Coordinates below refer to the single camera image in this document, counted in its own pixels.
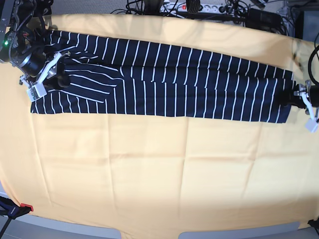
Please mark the black power adapter brick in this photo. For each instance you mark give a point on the black power adapter brick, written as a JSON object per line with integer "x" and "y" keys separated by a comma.
{"x": 258, "y": 19}

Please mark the yellow table cloth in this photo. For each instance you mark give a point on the yellow table cloth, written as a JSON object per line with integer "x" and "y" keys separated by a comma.
{"x": 156, "y": 177}

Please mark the white power strip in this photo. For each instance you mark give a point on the white power strip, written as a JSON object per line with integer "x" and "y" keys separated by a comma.
{"x": 204, "y": 8}

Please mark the black clamp right corner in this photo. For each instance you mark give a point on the black clamp right corner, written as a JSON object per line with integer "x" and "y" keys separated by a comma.
{"x": 314, "y": 224}

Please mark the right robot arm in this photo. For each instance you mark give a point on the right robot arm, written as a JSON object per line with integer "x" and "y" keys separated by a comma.
{"x": 22, "y": 32}

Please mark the navy white striped T-shirt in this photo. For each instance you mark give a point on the navy white striped T-shirt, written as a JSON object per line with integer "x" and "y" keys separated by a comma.
{"x": 133, "y": 77}

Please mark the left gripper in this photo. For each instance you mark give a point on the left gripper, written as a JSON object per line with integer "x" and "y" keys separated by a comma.
{"x": 288, "y": 98}

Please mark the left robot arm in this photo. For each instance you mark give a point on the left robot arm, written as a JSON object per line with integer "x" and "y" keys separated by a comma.
{"x": 304, "y": 95}

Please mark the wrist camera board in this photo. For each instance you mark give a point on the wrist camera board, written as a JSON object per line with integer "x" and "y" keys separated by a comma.
{"x": 311, "y": 125}
{"x": 36, "y": 92}

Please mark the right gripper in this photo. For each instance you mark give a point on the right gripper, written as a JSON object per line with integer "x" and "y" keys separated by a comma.
{"x": 32, "y": 64}

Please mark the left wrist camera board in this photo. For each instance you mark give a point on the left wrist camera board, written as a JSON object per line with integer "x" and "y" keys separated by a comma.
{"x": 311, "y": 125}

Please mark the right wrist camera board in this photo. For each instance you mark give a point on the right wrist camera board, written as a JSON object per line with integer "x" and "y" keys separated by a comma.
{"x": 36, "y": 92}

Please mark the blue black bar clamp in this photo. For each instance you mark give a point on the blue black bar clamp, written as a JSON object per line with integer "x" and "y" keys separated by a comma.
{"x": 10, "y": 209}

